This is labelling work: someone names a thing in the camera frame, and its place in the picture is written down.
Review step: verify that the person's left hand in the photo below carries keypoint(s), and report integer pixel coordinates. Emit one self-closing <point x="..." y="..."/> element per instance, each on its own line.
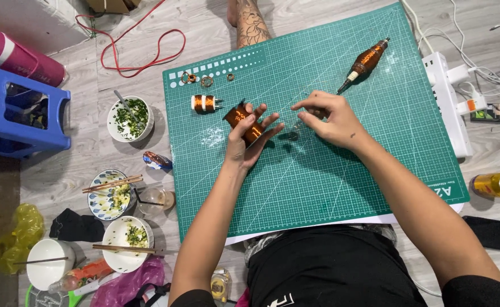
<point x="236" y="147"/>

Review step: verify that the person's right hand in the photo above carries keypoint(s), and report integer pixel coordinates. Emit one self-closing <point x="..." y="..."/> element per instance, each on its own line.
<point x="337" y="121"/>

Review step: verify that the green cutting mat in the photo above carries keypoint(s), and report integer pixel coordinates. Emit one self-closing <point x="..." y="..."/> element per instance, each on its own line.
<point x="309" y="183"/>

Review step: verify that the crumpled snack wrapper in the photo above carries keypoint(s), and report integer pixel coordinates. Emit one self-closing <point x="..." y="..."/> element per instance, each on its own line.
<point x="156" y="161"/>

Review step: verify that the clear glass cup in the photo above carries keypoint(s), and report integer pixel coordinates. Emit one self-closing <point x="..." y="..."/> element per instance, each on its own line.
<point x="154" y="201"/>

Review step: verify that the white power strip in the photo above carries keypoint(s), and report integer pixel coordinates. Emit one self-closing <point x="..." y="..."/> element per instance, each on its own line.
<point x="446" y="111"/>

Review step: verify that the white bowl with chopped greens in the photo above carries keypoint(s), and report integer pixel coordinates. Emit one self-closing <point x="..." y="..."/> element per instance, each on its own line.
<point x="128" y="121"/>

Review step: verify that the metal spoon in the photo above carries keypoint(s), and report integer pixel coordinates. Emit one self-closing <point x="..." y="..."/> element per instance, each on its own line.
<point x="126" y="106"/>

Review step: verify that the person's tattooed leg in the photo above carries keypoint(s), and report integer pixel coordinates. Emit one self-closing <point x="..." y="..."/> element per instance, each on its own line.
<point x="250" y="23"/>

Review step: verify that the pair of wooden chopsticks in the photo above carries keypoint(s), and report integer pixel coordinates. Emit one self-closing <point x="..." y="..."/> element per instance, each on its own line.
<point x="126" y="249"/>
<point x="113" y="183"/>

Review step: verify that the white charger plug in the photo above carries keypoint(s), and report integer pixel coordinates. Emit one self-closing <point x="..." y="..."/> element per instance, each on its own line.
<point x="459" y="73"/>

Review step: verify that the white charger with orange mark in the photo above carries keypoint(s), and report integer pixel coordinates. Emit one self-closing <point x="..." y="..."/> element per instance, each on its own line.
<point x="471" y="105"/>

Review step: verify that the blue patterned bowl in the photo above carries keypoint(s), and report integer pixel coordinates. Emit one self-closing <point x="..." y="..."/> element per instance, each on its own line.
<point x="107" y="200"/>

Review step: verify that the yellow tape measure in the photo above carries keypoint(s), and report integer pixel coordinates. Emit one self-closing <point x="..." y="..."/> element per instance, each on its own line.
<point x="219" y="285"/>

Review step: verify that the person's black clothing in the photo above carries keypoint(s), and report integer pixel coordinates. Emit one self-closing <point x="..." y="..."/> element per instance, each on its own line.
<point x="331" y="268"/>

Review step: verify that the printed cigarette pack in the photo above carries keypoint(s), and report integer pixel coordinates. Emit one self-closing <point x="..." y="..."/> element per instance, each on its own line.
<point x="490" y="113"/>

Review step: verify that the white bowl with food scraps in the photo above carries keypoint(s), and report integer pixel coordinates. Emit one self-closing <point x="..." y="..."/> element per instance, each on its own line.
<point x="122" y="260"/>

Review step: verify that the yellow drink can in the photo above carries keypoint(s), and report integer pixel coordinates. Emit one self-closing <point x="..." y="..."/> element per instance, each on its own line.
<point x="493" y="184"/>

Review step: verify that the pink plastic bag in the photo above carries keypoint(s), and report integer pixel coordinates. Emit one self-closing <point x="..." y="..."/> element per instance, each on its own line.
<point x="126" y="285"/>

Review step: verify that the crumpled black cloth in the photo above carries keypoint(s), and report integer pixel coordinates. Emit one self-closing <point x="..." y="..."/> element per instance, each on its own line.
<point x="75" y="226"/>

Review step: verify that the cardboard box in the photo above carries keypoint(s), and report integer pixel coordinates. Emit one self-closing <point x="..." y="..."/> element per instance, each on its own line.
<point x="111" y="5"/>

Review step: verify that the plastic bottle with orange label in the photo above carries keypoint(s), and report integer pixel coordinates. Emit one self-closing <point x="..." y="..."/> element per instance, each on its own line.
<point x="86" y="275"/>

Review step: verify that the empty white bowl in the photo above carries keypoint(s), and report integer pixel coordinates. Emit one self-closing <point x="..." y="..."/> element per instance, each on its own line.
<point x="49" y="268"/>

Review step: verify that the single wooden chopstick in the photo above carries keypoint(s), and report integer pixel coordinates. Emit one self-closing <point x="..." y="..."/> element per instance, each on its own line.
<point x="41" y="260"/>

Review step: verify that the pink insulated bottle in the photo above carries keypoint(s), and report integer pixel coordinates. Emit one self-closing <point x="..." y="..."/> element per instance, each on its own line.
<point x="20" y="59"/>

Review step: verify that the yellow plastic bag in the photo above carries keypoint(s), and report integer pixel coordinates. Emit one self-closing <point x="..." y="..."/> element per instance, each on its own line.
<point x="17" y="238"/>

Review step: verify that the green plastic lid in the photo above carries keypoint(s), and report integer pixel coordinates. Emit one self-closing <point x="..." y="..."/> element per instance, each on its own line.
<point x="30" y="298"/>

